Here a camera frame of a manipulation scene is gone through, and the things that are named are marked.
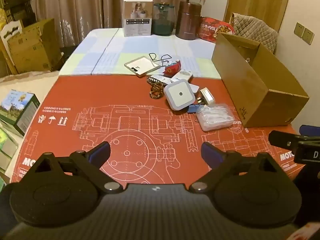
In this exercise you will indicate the clear plastic box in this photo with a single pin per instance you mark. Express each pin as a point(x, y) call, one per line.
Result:
point(214, 117)

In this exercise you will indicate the long white remote control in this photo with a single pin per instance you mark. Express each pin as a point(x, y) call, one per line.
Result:
point(161, 79)

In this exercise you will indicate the red round cartoon toy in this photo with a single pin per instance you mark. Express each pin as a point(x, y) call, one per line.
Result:
point(173, 68)

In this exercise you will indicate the cardboard box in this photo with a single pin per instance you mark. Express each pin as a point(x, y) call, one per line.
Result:
point(250, 97)

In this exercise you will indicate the quilted beige chair cover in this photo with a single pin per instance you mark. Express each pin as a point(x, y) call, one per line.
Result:
point(255, 31)

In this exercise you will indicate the green printed box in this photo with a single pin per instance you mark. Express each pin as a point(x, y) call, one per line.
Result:
point(18, 110)

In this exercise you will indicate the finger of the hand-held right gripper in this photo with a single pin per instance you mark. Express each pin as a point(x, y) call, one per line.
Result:
point(311, 130)
point(282, 140)

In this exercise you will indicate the white scalloped cardboard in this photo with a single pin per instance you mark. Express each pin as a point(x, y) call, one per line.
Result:
point(10, 31)

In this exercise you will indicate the white square tray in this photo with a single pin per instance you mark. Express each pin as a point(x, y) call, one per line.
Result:
point(141, 65)

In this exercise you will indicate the small blue case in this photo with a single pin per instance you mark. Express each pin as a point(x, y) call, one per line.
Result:
point(193, 108)

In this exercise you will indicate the square white night light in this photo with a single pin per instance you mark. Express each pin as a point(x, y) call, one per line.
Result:
point(178, 95)

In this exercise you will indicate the checked pastel tablecloth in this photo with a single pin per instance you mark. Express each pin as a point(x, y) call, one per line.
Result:
point(105, 55)

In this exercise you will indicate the red food box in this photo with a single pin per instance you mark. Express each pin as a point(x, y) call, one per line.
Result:
point(215, 30)

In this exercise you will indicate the white product box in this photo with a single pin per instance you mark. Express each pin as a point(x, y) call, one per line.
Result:
point(137, 17)

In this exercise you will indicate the red printed mat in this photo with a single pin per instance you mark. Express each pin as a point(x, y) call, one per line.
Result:
point(87, 100)

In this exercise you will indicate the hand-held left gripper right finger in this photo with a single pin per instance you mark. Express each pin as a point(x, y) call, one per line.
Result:
point(209, 153)

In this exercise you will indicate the green glass jar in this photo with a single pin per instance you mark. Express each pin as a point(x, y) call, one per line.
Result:
point(163, 20)

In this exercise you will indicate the white plug adapter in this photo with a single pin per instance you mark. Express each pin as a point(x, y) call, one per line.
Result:
point(206, 97)

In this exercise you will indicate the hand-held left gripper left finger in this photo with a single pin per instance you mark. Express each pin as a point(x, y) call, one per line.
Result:
point(100, 152)

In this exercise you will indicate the yellow plastic bag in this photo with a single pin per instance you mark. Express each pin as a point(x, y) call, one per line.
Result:
point(3, 17)

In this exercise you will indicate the brown patterned curtain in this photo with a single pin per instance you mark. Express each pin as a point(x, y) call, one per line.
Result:
point(87, 5)

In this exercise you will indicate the brown cardboard carton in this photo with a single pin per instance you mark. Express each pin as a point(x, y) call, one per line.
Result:
point(35, 47)

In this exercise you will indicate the green glossy packet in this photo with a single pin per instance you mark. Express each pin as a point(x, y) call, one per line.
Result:
point(7, 145)

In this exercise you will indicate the oval white remote control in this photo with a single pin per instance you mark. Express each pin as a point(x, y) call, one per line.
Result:
point(183, 76)

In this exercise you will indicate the brown metal thermos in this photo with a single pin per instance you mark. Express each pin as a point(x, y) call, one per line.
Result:
point(187, 21)

